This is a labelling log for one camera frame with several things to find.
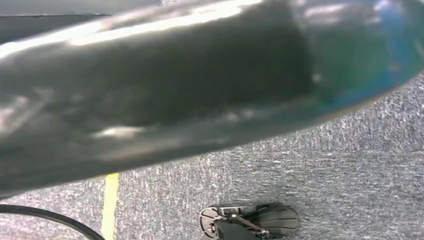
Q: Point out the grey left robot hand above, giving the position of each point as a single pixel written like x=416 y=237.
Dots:
x=165 y=82

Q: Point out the yellow floor tape strip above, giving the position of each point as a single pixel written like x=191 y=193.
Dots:
x=110 y=205

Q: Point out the black robot foot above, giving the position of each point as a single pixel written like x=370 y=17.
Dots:
x=261 y=220

